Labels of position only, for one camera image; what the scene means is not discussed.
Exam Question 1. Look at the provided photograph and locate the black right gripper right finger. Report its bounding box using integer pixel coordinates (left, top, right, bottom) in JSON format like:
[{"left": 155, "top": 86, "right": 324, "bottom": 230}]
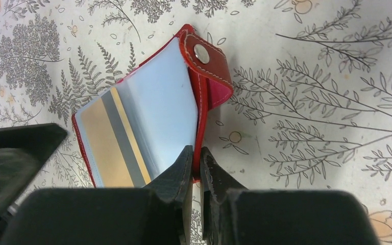
[{"left": 200, "top": 147, "right": 379, "bottom": 244}]

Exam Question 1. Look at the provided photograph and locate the brown credit card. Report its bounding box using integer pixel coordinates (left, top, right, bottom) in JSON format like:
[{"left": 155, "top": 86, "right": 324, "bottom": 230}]
[{"left": 73, "top": 87, "right": 152, "bottom": 188}]

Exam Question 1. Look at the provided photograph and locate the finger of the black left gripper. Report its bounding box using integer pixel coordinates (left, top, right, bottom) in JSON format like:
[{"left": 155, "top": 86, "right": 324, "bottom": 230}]
[{"left": 0, "top": 123, "right": 69, "bottom": 234}]

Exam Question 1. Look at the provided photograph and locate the red leather card holder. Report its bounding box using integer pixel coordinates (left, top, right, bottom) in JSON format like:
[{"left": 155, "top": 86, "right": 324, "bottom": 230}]
[{"left": 72, "top": 24, "right": 233, "bottom": 181}]

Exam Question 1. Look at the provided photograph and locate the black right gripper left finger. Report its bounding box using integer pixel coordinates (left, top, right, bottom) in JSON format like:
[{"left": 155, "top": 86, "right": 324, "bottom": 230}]
[{"left": 0, "top": 145, "right": 193, "bottom": 244}]

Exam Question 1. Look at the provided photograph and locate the floral patterned table mat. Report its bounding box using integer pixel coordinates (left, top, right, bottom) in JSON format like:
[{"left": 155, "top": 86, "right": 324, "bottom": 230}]
[{"left": 0, "top": 1, "right": 392, "bottom": 244}]

